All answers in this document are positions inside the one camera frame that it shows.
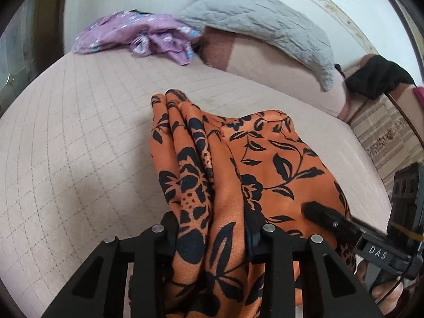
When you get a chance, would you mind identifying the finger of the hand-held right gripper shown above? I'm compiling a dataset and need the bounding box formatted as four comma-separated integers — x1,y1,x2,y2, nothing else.
301,201,362,240

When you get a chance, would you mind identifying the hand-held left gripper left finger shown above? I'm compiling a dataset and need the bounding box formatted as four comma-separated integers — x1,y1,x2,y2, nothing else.
41,211,180,318

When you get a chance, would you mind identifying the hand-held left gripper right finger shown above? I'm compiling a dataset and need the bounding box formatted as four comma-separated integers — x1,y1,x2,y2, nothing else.
247,222,383,318

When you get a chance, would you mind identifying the orange black floral garment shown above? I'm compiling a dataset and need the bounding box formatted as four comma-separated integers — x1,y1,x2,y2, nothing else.
151,89,356,318

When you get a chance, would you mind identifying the person's right hand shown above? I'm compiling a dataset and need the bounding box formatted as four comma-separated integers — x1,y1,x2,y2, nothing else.
356,258,408,309

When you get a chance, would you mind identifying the beige striped blanket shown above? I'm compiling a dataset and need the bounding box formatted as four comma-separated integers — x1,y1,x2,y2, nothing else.
349,84,424,189

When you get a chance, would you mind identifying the pink bolster cushion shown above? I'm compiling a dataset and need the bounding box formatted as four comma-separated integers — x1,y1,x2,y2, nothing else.
200,26,352,120

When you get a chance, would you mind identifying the black cloth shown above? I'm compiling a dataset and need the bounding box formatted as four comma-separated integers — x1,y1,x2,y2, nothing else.
346,55,416,100

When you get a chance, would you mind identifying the purple floral cloth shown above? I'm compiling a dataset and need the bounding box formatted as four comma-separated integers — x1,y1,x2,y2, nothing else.
71,11,202,66

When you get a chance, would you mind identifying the grey quilted pillow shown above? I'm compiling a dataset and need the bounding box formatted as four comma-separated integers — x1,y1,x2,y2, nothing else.
179,0,337,91

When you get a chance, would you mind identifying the wood framed glass door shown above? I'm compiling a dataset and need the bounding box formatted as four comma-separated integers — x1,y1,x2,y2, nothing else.
0,0,67,113

